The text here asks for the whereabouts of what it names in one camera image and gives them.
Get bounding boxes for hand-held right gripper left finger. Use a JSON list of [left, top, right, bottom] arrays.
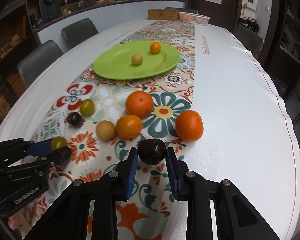
[[36, 147, 140, 240]]

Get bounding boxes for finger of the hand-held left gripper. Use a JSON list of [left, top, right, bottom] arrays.
[[0, 138, 53, 167], [0, 147, 72, 180]]

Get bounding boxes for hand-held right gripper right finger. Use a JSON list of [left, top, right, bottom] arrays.
[[165, 147, 282, 240]]

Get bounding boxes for yellow-green tomato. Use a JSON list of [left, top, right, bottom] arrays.
[[51, 137, 68, 150]]

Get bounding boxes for dark purple plum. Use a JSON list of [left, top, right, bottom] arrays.
[[137, 139, 166, 166]]

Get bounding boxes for small dark purple tomato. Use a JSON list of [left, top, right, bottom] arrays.
[[67, 112, 83, 128]]

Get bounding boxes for small mandarin orange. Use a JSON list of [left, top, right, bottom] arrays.
[[116, 115, 143, 139]]

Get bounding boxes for large beige round fruit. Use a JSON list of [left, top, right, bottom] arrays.
[[96, 120, 116, 141]]

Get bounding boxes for large round orange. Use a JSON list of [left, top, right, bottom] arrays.
[[175, 110, 204, 142], [126, 91, 154, 119]]

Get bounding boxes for green tomato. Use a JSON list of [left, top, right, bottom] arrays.
[[80, 99, 95, 116]]

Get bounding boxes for green plate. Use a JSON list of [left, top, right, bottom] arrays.
[[93, 41, 180, 80]]

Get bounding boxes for person's left hand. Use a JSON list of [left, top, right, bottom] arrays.
[[8, 215, 22, 232]]

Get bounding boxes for grey dining chair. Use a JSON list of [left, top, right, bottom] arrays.
[[17, 39, 64, 88], [62, 18, 99, 50], [234, 26, 264, 60]]

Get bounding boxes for floral patterned table runner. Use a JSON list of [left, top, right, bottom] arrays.
[[14, 20, 215, 240]]

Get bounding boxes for black coffee machine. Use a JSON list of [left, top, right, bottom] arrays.
[[39, 0, 62, 17]]

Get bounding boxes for white plastic basket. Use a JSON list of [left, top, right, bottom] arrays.
[[179, 12, 211, 25]]

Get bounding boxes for wicker basket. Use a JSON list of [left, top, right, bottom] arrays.
[[147, 9, 180, 20]]

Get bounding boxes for rack with clothes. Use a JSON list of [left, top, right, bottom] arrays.
[[237, 16, 259, 33]]

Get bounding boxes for dark brown door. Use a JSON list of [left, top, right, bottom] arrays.
[[189, 0, 240, 34]]

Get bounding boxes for glass sliding door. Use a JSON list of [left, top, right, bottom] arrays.
[[272, 0, 300, 120]]

